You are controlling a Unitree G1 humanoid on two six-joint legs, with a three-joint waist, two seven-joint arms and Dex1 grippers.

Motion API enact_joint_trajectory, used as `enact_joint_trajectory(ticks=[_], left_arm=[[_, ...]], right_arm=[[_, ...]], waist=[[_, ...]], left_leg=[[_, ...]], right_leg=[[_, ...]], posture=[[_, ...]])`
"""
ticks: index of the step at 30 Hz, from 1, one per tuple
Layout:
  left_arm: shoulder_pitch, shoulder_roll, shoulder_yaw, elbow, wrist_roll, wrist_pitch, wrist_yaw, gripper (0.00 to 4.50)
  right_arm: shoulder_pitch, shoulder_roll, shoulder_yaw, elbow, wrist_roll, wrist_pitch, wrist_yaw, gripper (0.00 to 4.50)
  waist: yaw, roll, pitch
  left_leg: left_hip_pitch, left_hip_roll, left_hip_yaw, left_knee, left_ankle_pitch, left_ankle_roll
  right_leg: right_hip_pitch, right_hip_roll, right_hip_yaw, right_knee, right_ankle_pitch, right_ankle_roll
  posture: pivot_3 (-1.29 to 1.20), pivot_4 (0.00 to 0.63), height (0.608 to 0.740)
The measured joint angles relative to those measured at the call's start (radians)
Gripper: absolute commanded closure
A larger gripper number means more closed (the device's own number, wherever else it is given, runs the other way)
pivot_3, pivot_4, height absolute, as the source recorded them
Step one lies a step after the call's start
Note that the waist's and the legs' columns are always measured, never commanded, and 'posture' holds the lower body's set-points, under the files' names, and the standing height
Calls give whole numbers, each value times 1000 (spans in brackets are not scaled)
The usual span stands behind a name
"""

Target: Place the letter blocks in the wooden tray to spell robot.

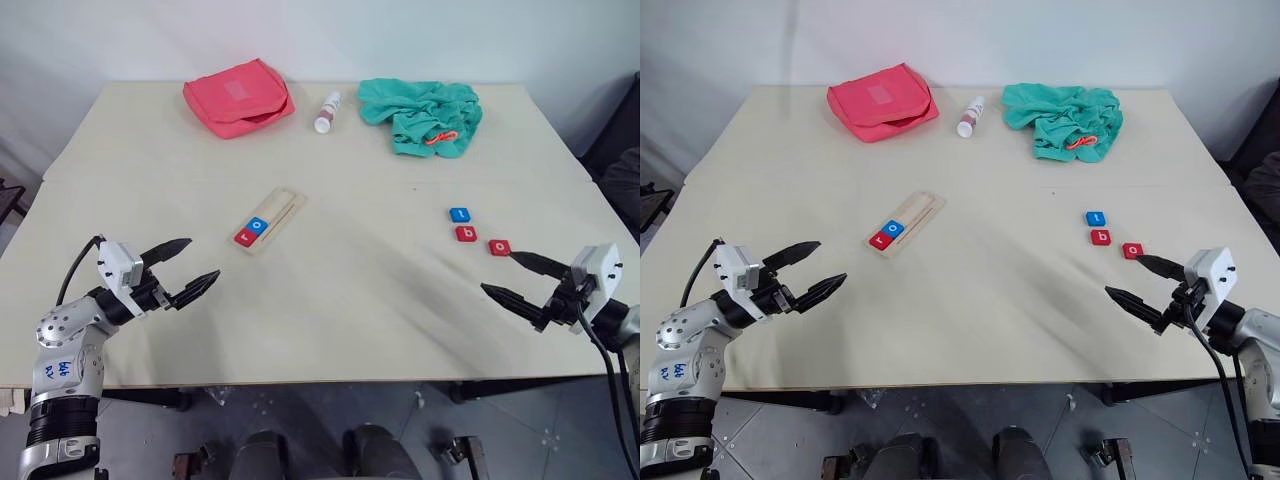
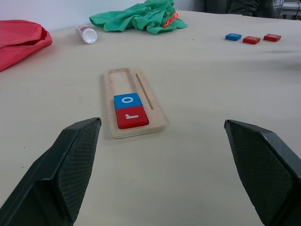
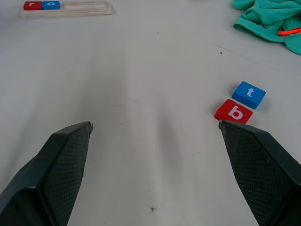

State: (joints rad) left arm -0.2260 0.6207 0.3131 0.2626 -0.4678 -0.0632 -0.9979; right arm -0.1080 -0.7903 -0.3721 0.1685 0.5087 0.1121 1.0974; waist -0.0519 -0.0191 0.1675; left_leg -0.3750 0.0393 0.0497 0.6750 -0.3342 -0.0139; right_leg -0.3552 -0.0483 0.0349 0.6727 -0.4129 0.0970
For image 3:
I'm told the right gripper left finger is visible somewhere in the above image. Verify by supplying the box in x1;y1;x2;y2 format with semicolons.
0;121;94;226

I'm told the red letter b block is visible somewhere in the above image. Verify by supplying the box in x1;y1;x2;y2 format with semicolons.
214;99;253;125

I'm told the pale wooden letter tray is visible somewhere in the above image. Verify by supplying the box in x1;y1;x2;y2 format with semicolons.
19;1;116;19

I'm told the red letter r block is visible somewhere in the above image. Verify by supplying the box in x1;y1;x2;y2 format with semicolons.
23;1;43;11

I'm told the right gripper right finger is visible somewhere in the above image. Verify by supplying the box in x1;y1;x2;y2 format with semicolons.
218;120;301;226

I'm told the orange cord loop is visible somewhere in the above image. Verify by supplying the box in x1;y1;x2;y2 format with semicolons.
278;27;301;36

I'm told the blue letter o block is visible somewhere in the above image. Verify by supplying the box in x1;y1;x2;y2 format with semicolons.
42;1;61;10

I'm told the blue letter t block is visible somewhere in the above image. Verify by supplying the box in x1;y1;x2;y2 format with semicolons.
231;81;267;110

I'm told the crumpled green cloth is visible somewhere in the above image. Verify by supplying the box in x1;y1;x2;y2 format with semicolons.
232;0;301;56

